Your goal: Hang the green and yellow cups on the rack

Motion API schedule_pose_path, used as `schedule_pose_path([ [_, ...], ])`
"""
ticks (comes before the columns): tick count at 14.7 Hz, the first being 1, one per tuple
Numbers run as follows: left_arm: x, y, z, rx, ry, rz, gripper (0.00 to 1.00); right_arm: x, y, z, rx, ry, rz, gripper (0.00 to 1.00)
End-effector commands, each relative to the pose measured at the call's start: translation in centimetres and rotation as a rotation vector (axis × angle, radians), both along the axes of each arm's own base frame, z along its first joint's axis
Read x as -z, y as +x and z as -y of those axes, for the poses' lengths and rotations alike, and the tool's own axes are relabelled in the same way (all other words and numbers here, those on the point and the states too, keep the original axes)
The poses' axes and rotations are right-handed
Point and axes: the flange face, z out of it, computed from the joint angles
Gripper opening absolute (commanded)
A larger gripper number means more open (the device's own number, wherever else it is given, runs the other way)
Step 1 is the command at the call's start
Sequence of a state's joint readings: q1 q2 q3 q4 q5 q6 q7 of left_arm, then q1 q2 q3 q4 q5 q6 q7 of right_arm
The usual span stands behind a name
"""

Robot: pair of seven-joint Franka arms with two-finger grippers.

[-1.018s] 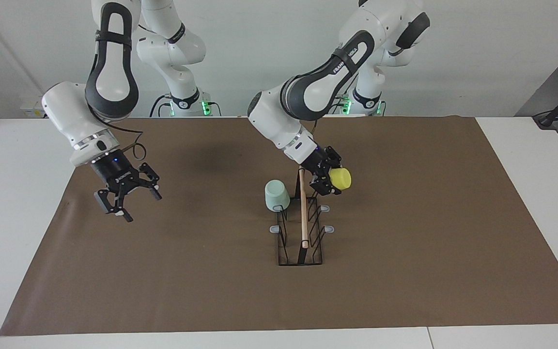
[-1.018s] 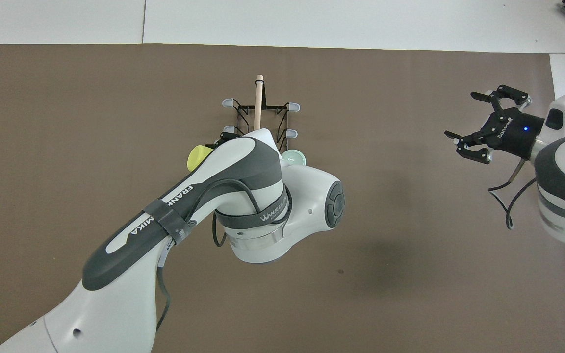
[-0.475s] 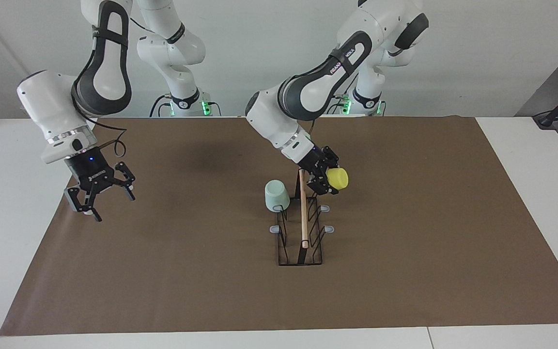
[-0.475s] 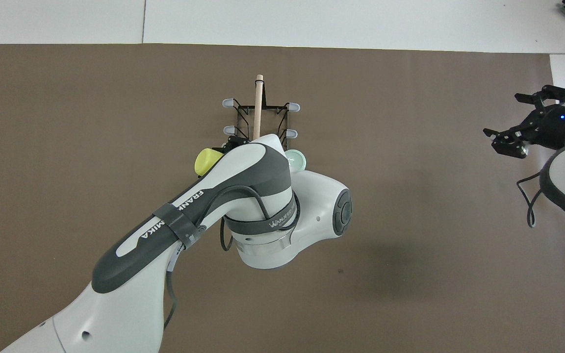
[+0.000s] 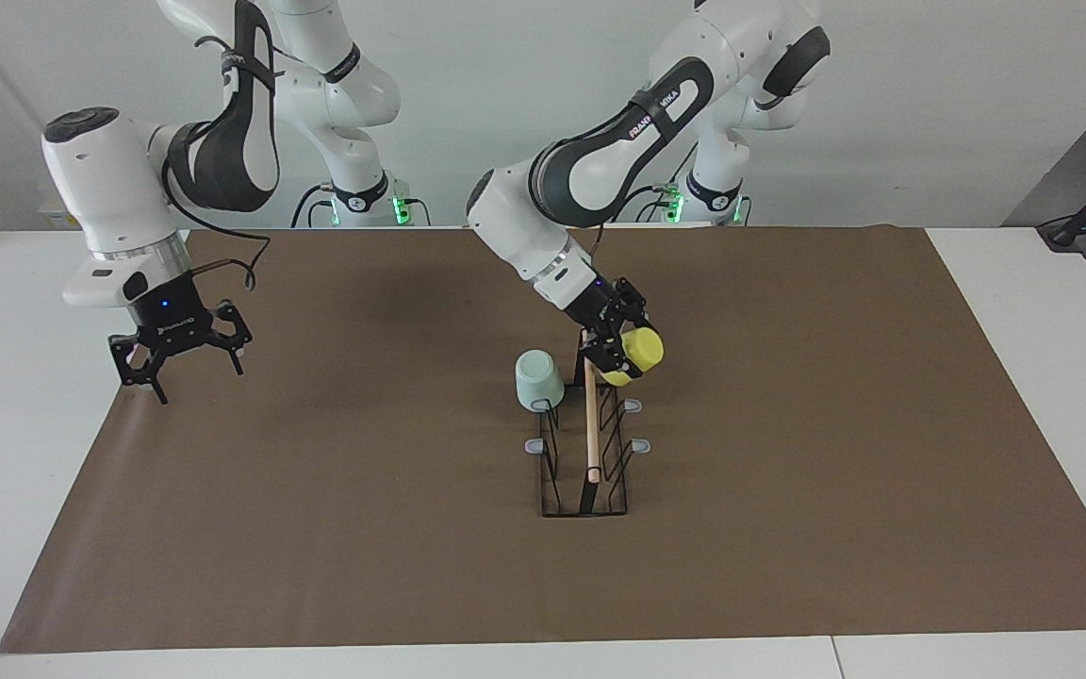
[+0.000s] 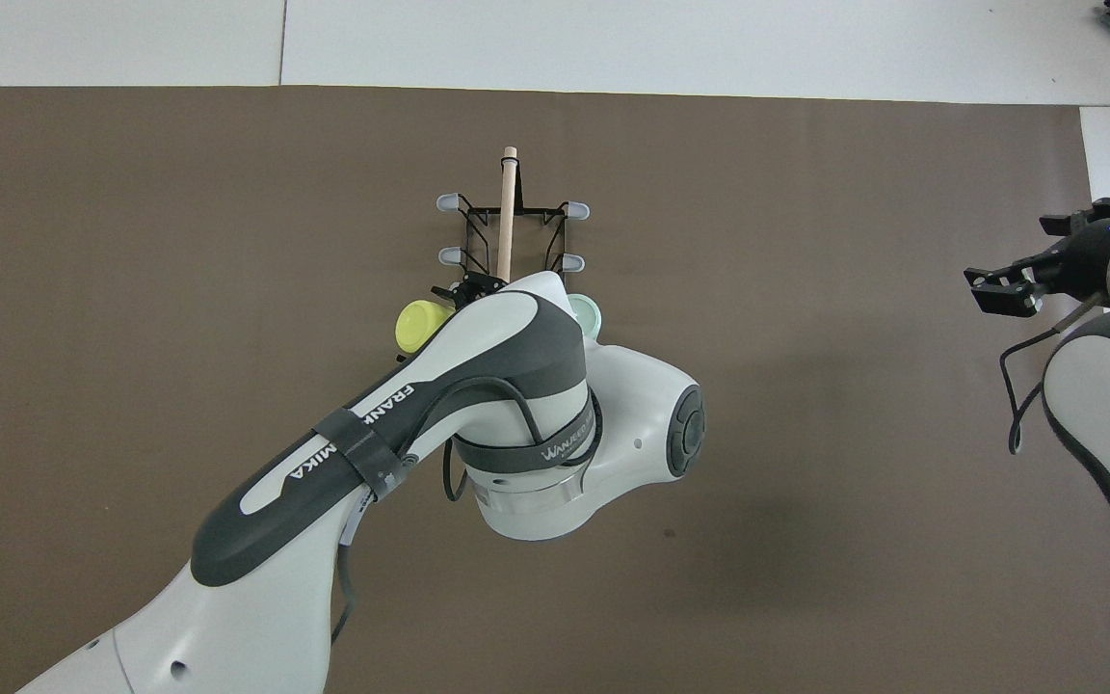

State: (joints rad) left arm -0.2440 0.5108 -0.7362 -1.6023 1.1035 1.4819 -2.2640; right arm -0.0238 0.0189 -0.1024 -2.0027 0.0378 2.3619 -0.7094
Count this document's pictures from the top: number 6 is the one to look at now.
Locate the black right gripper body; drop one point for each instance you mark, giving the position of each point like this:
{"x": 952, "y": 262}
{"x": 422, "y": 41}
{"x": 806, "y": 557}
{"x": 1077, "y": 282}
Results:
{"x": 1090, "y": 260}

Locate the yellow plastic cup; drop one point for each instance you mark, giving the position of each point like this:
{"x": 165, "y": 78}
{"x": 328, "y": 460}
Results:
{"x": 418, "y": 326}

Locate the pale green plastic cup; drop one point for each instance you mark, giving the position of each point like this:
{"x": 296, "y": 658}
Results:
{"x": 589, "y": 313}

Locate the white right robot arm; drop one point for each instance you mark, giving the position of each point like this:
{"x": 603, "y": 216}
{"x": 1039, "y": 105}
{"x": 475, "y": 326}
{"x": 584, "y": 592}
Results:
{"x": 1109, "y": 386}

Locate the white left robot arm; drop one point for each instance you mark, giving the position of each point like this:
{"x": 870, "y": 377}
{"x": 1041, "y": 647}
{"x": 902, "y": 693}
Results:
{"x": 516, "y": 347}

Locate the brown table mat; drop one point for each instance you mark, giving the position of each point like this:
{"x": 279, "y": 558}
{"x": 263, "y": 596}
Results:
{"x": 179, "y": 241}

